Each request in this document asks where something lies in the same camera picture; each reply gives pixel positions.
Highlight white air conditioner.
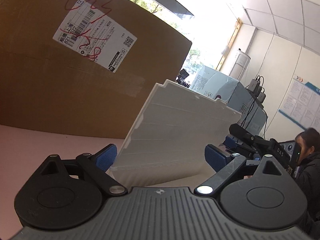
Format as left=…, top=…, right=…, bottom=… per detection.
left=229, top=51, right=251, bottom=80

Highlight light blue cardboard box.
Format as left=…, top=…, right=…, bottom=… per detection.
left=189, top=66, right=267, bottom=135

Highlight person in black jacket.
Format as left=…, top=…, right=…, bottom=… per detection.
left=295, top=128, right=319, bottom=239

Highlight white ribbed storage box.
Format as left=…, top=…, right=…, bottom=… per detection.
left=110, top=80, right=241, bottom=188

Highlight wall poster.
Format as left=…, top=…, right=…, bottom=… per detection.
left=278, top=76, right=320, bottom=132

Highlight black cable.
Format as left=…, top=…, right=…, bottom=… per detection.
left=240, top=75, right=267, bottom=138

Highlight large brown cardboard box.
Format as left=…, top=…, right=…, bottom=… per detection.
left=1, top=0, right=191, bottom=139

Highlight black power adapters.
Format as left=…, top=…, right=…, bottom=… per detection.
left=246, top=75, right=266, bottom=103

